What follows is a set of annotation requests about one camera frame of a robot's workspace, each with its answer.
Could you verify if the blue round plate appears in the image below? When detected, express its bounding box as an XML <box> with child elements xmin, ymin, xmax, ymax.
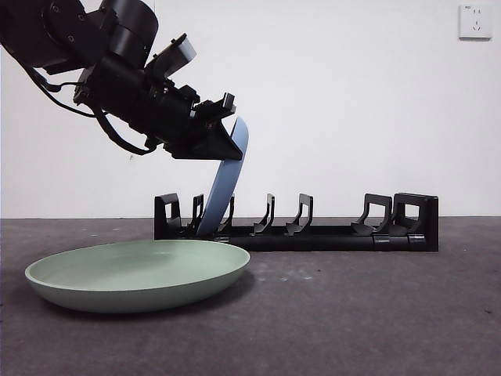
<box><xmin>195</xmin><ymin>115</ymin><xmax>251</xmax><ymax>238</ymax></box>

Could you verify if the pale green round plate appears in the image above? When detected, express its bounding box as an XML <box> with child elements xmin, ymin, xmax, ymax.
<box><xmin>24</xmin><ymin>239</ymin><xmax>251</xmax><ymax>314</ymax></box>

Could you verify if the black plastic plate rack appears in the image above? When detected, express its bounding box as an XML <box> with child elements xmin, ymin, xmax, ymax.
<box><xmin>153</xmin><ymin>192</ymin><xmax>440</xmax><ymax>252</ymax></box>

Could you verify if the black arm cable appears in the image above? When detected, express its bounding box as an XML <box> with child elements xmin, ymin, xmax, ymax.
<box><xmin>96</xmin><ymin>109</ymin><xmax>154</xmax><ymax>157</ymax></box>
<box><xmin>27</xmin><ymin>65</ymin><xmax>98</xmax><ymax>119</ymax></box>

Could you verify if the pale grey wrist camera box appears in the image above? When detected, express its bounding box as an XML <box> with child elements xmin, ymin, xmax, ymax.
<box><xmin>153</xmin><ymin>33</ymin><xmax>196</xmax><ymax>79</ymax></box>

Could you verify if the white wall socket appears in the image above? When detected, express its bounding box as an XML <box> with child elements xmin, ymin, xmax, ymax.
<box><xmin>458</xmin><ymin>3</ymin><xmax>493</xmax><ymax>41</ymax></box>

